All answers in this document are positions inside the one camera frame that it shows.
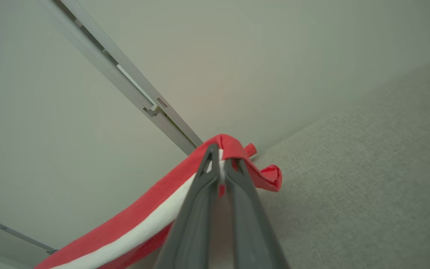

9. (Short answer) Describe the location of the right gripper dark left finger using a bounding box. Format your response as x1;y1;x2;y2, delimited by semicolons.
153;143;221;269

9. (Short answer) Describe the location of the red and white basketball jersey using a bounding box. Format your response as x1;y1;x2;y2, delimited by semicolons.
34;134;283;269

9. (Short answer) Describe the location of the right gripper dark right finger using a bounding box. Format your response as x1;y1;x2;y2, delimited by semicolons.
224;158;290;269

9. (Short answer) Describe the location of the thin grey wall rail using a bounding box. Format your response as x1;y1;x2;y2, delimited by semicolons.
0;211;59;255

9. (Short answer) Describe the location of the grey partition post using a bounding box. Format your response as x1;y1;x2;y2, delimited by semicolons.
38;0;197;156
58;0;203;148

